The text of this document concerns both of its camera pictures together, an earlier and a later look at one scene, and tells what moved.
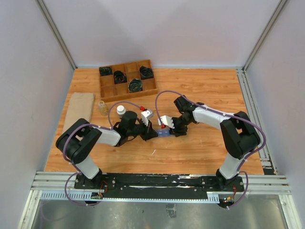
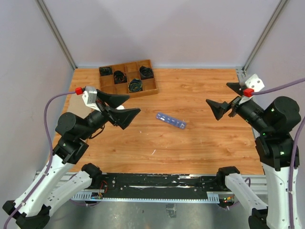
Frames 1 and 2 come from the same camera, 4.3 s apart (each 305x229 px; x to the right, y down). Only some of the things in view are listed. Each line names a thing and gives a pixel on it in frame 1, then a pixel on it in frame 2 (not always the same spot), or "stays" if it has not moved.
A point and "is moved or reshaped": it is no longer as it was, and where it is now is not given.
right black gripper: (177, 131) → (218, 108)
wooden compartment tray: (127, 81) stays
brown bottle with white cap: (120, 110) stays
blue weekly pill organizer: (164, 133) is moved or reshaped
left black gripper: (149, 133) → (123, 117)
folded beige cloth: (80, 107) stays
